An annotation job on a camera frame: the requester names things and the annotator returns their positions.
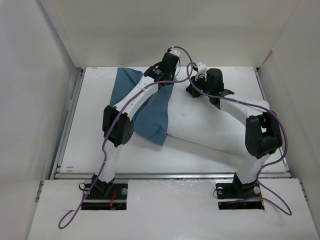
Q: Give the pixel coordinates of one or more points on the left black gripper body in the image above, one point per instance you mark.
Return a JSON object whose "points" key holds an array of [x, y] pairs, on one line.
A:
{"points": [[172, 74]]}

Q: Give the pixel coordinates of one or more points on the blue pillowcase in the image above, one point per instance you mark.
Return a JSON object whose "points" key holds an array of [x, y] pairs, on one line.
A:
{"points": [[151, 120]]}

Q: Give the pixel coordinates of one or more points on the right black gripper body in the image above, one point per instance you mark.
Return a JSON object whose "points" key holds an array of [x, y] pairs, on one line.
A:
{"points": [[201, 83]]}

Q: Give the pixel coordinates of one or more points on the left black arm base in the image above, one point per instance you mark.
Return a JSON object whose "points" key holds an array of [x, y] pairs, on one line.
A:
{"points": [[113, 199]]}

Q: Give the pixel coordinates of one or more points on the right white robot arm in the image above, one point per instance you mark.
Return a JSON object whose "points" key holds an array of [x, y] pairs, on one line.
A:
{"points": [[262, 130]]}

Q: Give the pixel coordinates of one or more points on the aluminium rail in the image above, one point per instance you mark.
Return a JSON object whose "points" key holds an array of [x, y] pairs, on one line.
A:
{"points": [[81, 155]]}

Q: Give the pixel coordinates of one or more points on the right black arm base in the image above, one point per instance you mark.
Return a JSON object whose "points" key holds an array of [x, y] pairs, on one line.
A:
{"points": [[233, 195]]}

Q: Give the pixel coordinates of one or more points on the white pillow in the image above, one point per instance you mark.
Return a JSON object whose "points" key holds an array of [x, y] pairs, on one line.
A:
{"points": [[198, 121]]}

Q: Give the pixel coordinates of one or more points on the wrist white camera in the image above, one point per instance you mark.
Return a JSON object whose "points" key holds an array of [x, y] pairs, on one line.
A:
{"points": [[174, 51], [201, 69]]}

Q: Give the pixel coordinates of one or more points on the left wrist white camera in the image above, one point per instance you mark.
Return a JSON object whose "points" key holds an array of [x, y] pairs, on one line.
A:
{"points": [[174, 51]]}

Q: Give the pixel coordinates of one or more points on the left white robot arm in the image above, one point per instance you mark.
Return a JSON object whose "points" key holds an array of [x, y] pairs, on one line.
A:
{"points": [[117, 119]]}

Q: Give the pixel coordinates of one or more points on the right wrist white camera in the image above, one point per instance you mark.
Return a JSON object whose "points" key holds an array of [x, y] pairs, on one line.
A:
{"points": [[201, 69]]}

